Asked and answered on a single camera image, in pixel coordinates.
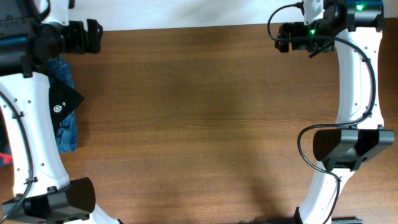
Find grey garment with red stripe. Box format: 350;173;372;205
1;146;12;167

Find black folded garment with logo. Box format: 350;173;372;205
49;77;84;133

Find blue denim jeans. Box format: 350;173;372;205
48;55;78;153

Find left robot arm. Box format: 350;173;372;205
1;0;116;223

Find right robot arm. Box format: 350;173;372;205
274;0;395;224

